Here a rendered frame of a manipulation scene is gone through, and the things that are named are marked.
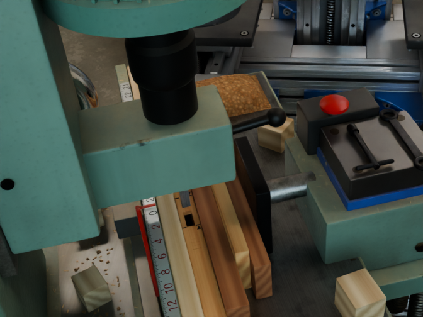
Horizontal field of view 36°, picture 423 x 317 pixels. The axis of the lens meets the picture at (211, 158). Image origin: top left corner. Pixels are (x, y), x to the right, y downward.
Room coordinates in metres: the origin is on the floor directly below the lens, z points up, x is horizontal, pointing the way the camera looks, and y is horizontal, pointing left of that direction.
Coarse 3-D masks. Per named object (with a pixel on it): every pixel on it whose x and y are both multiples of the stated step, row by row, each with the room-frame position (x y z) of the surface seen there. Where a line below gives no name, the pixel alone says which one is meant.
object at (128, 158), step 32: (96, 128) 0.47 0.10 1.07; (128, 128) 0.47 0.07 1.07; (160, 128) 0.46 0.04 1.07; (192, 128) 0.46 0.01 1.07; (224, 128) 0.46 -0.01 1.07; (96, 160) 0.44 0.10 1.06; (128, 160) 0.44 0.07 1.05; (160, 160) 0.45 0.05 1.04; (192, 160) 0.45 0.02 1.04; (224, 160) 0.46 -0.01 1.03; (96, 192) 0.44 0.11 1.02; (128, 192) 0.44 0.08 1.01; (160, 192) 0.45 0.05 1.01
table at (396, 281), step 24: (240, 120) 0.68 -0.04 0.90; (264, 168) 0.58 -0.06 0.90; (288, 216) 0.50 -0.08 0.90; (288, 240) 0.46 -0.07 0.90; (312, 240) 0.46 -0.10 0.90; (288, 264) 0.43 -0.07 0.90; (312, 264) 0.43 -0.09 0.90; (336, 264) 0.42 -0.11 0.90; (360, 264) 0.42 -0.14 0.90; (408, 264) 0.44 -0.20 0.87; (288, 288) 0.40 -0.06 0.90; (312, 288) 0.40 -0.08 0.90; (384, 288) 0.41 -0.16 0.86; (408, 288) 0.42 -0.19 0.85; (264, 312) 0.38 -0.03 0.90; (288, 312) 0.37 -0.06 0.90; (312, 312) 0.37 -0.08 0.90; (336, 312) 0.37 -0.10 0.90; (384, 312) 0.36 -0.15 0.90
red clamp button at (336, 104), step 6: (330, 96) 0.54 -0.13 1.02; (336, 96) 0.54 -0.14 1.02; (342, 96) 0.54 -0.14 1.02; (324, 102) 0.54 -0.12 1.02; (330, 102) 0.53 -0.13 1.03; (336, 102) 0.53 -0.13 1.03; (342, 102) 0.53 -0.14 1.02; (348, 102) 0.53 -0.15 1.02; (324, 108) 0.53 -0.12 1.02; (330, 108) 0.52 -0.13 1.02; (336, 108) 0.52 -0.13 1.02; (342, 108) 0.52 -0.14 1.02; (348, 108) 0.53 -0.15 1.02
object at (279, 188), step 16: (240, 144) 0.52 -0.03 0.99; (240, 160) 0.50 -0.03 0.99; (256, 160) 0.49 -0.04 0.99; (240, 176) 0.51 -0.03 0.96; (256, 176) 0.47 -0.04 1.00; (288, 176) 0.50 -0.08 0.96; (304, 176) 0.49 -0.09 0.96; (256, 192) 0.44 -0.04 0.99; (272, 192) 0.48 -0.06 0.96; (288, 192) 0.48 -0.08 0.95; (304, 192) 0.48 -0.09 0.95; (256, 208) 0.44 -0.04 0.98; (256, 224) 0.45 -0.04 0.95; (272, 240) 0.44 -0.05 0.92
